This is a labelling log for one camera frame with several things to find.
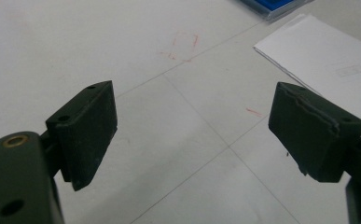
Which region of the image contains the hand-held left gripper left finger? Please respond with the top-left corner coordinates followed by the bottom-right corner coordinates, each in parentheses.
top-left (39, 79), bottom-right (118, 192)

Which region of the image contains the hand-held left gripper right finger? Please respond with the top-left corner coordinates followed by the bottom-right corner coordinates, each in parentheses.
top-left (268, 81), bottom-right (361, 184)

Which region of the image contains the clear case blue ink pad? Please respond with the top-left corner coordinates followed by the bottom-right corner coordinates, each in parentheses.
top-left (238, 0), bottom-right (314, 22)

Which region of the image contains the white paper sheet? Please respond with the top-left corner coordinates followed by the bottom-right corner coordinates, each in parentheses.
top-left (253, 13), bottom-right (361, 138)

